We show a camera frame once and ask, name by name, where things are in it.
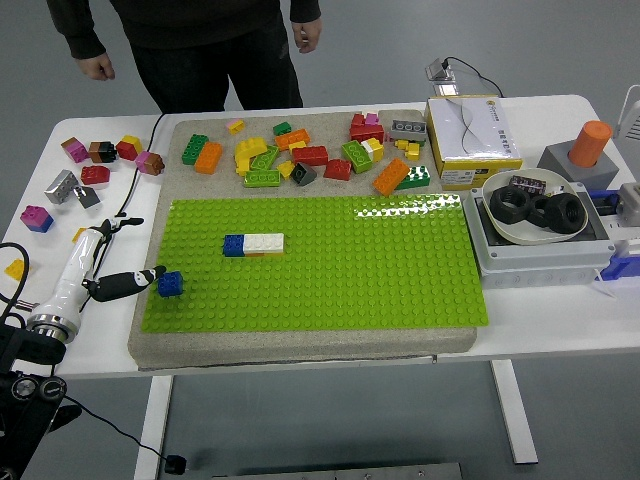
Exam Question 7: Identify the magenta blue toy brick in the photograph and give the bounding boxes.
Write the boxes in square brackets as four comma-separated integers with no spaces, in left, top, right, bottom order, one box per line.
[19,204,55,235]

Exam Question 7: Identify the lime green toy brick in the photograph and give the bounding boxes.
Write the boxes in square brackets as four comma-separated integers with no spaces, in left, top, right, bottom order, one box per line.
[248,144,281,172]
[341,139,374,175]

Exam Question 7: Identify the clear plastic device stand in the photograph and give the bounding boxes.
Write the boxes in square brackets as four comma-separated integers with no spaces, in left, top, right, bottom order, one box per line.
[424,57,461,97]

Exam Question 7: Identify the white yellow cardboard box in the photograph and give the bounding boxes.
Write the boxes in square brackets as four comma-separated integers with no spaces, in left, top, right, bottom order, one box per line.
[424,94,525,180]

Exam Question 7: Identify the dark grey slope brick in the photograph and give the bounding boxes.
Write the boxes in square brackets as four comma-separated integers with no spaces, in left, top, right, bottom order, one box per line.
[290,163,319,187]

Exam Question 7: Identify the grey long toy brick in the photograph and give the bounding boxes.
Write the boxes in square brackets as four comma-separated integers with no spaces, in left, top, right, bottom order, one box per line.
[389,118,429,143]

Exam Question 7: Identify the person's left hand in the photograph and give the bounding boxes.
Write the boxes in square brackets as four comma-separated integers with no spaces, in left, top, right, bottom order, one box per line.
[291,18,324,55]

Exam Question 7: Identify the thin black device cable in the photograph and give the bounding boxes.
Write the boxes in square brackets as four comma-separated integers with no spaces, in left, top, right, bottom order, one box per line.
[446,55,505,99]

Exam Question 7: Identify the yellow curved toy brick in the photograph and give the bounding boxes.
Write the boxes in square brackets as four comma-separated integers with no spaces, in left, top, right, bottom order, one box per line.
[234,137,269,161]

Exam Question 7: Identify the dark green toy brick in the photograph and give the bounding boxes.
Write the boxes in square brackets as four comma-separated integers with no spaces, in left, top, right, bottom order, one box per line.
[180,133,210,166]

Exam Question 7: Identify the grey-brown foam mat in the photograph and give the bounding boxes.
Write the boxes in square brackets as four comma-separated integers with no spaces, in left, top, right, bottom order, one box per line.
[127,108,479,372]

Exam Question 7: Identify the brown black toy brick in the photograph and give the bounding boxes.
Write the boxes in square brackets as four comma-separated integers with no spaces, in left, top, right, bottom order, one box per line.
[88,140,119,165]

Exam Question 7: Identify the black table cable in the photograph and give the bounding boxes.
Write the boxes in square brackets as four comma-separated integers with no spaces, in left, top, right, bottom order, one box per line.
[113,112,169,221]

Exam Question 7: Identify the dark purple strip part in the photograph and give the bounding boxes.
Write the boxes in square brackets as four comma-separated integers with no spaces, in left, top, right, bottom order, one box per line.
[509,174,548,197]

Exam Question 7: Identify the grey metal plate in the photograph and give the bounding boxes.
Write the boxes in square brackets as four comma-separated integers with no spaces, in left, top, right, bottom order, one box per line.
[212,462,464,480]

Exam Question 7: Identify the red stacked toy bricks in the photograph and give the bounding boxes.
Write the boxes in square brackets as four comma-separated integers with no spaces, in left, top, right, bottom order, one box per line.
[348,113,386,145]

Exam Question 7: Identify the person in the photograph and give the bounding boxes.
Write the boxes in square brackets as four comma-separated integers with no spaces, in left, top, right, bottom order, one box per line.
[45,0,322,115]

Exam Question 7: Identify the grey connector block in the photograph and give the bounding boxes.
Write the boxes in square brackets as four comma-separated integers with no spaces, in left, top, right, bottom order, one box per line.
[613,182,640,229]

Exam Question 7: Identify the white zip tie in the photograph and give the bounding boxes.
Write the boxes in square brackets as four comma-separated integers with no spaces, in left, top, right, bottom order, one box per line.
[592,269,619,300]

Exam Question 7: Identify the grey slope toy piece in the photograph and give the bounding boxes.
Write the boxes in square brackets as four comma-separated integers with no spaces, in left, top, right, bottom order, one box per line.
[73,185,102,210]

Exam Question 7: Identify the small black hex nut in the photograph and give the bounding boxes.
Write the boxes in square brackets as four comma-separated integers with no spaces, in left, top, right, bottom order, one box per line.
[525,193,552,229]

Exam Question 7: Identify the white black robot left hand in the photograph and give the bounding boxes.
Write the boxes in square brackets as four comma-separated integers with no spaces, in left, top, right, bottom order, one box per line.
[30,215,168,331]

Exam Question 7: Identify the red long toy brick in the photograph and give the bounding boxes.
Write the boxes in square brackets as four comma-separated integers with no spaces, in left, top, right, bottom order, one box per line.
[292,145,330,167]

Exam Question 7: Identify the grey junction box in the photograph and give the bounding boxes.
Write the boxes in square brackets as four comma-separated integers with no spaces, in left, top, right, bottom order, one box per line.
[462,182,616,291]

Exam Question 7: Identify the white frame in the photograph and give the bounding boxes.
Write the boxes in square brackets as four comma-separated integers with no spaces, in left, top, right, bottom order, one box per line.
[612,84,640,141]

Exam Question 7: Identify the silver toy brick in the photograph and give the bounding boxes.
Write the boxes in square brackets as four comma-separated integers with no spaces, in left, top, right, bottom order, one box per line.
[44,168,81,205]

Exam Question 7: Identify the person's right hand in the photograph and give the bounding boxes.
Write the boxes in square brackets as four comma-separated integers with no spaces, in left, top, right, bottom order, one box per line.
[75,52,117,82]

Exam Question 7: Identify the green studded baseplate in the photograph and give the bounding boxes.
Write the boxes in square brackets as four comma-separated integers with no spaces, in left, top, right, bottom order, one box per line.
[139,193,490,334]

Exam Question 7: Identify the white long toy brick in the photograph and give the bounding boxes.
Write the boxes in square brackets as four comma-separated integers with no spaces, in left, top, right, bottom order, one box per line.
[243,232,286,255]

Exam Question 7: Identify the blue plastic fixture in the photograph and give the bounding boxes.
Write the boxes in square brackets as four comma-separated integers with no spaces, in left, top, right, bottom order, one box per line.
[588,188,640,282]

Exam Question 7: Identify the orange long toy brick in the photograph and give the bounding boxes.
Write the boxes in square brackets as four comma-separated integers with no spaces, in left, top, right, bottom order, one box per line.
[274,128,312,151]
[372,157,411,196]

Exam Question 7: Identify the white table leg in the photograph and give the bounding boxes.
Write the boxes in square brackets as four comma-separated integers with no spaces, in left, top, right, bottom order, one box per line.
[489,358,540,466]
[133,374,175,480]

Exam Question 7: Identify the orange cylinder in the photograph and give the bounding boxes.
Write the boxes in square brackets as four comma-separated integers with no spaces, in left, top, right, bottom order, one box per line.
[567,119,614,169]

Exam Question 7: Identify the white bowl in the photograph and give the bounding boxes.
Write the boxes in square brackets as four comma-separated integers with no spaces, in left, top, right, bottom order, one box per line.
[480,167,590,246]

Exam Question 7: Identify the blue square toy brick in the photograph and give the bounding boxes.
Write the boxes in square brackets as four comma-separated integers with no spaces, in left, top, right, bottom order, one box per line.
[157,270,186,300]
[222,233,246,259]

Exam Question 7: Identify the black plug with thin cord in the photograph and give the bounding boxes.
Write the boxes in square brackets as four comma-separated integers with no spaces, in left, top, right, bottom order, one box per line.
[59,394,187,475]

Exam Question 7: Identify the lime green flat brick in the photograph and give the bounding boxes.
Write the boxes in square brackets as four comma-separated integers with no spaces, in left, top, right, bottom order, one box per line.
[243,169,282,189]

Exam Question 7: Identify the grey block holder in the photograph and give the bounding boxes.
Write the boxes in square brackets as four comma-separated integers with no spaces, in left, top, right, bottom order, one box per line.
[537,142,621,190]

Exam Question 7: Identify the green white toy brick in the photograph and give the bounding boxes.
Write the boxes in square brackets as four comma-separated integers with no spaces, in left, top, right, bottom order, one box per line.
[394,164,432,192]

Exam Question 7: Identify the large black hex nut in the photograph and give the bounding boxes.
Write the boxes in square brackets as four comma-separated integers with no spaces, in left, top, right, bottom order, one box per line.
[543,192,587,234]
[488,185,532,225]

